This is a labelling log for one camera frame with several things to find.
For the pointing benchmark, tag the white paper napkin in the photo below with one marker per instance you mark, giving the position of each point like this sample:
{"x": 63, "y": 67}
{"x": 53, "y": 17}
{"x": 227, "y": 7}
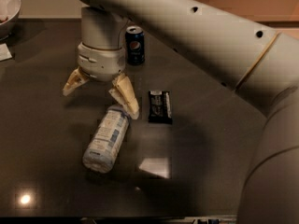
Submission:
{"x": 4, "y": 52}

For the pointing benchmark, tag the blue plastic water bottle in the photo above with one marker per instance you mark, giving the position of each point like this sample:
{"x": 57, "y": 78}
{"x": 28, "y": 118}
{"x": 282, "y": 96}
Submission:
{"x": 102, "y": 152}

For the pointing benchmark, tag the black snack bar wrapper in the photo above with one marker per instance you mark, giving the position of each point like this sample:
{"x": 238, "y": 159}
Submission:
{"x": 160, "y": 107}

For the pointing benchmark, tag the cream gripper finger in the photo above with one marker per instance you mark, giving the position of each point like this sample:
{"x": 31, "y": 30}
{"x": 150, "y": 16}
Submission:
{"x": 124, "y": 94}
{"x": 75, "y": 80}

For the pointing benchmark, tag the blue pepsi can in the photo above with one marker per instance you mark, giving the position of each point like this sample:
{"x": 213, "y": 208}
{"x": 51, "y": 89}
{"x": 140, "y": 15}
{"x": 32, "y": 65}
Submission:
{"x": 134, "y": 38}

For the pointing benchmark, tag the white bowl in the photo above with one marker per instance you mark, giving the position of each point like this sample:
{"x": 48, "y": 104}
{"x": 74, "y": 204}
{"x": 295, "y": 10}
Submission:
{"x": 9, "y": 14}

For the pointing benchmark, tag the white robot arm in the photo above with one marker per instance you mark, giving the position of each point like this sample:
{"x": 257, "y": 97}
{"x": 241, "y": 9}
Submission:
{"x": 261, "y": 66}

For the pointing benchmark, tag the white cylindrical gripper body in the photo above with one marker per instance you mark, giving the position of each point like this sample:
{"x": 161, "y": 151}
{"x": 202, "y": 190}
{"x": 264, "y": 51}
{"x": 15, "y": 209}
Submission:
{"x": 101, "y": 62}

